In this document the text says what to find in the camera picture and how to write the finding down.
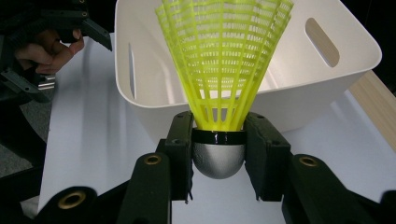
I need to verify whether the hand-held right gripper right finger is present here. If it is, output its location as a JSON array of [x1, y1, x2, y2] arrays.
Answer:
[[244, 111, 292, 203]]

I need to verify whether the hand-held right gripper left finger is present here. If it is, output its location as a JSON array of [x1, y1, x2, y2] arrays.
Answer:
[[155, 110, 195, 203]]

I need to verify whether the white plastic bin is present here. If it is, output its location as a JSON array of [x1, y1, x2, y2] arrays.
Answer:
[[114, 0, 384, 145]]

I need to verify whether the yellow plastic shuttlecock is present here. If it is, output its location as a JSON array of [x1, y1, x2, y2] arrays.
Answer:
[[154, 0, 295, 180]]

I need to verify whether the wooden board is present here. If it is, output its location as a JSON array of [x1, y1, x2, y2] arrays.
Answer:
[[347, 70, 396, 154]]

